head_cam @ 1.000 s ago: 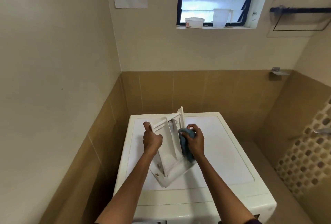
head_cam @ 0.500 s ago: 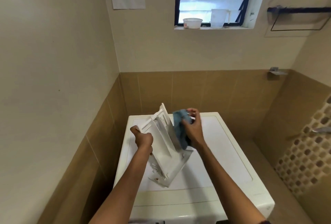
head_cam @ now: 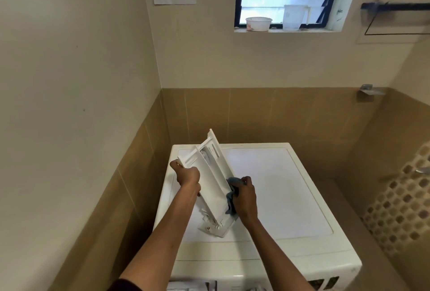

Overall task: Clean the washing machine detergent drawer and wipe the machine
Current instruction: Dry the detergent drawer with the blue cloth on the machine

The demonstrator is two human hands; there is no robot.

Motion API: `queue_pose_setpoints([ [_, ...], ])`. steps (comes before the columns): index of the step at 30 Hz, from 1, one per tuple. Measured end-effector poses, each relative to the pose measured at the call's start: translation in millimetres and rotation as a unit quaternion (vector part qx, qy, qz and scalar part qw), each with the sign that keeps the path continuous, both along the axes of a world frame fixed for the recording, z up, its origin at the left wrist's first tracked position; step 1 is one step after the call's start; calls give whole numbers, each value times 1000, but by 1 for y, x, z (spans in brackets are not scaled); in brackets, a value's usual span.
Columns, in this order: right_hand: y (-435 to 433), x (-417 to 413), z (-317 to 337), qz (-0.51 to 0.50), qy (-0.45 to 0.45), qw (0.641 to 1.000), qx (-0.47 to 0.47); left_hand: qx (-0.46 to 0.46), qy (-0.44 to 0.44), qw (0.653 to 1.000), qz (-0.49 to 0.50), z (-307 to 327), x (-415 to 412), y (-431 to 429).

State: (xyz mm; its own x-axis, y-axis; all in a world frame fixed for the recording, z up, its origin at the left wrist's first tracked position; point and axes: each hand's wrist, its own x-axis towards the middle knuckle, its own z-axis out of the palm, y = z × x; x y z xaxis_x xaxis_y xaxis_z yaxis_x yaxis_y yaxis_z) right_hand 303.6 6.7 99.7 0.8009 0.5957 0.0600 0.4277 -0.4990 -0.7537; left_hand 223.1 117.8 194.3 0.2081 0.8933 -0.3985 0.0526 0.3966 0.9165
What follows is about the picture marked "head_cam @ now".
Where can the person's right hand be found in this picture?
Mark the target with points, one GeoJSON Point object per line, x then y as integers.
{"type": "Point", "coordinates": [247, 203]}

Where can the person's left hand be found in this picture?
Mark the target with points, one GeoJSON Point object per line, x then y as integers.
{"type": "Point", "coordinates": [188, 176]}

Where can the blue cloth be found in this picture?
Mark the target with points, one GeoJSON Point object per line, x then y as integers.
{"type": "Point", "coordinates": [231, 198]}

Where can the white detergent drawer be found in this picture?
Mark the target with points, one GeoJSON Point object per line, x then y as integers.
{"type": "Point", "coordinates": [211, 173]}

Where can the white washing machine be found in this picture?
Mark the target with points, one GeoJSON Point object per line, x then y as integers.
{"type": "Point", "coordinates": [285, 193]}

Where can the person's right forearm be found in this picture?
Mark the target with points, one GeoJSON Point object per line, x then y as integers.
{"type": "Point", "coordinates": [279, 257]}

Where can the person's left forearm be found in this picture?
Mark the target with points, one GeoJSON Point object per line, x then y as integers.
{"type": "Point", "coordinates": [161, 240]}

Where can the person's dark patterned left sleeve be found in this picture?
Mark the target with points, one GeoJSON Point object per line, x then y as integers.
{"type": "Point", "coordinates": [124, 285]}

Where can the black display panel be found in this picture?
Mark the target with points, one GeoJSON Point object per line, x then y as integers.
{"type": "Point", "coordinates": [322, 283]}

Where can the white container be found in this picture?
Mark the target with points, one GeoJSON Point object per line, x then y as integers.
{"type": "Point", "coordinates": [258, 24]}

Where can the translucent plastic jug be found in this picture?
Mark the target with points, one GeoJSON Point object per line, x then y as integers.
{"type": "Point", "coordinates": [293, 18]}

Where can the grey wall shelf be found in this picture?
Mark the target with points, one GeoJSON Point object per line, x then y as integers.
{"type": "Point", "coordinates": [369, 90]}

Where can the chrome wall tap lever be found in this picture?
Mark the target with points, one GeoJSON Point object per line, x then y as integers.
{"type": "Point", "coordinates": [423, 171]}

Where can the black wall towel rack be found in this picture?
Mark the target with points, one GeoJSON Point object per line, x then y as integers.
{"type": "Point", "coordinates": [396, 6]}

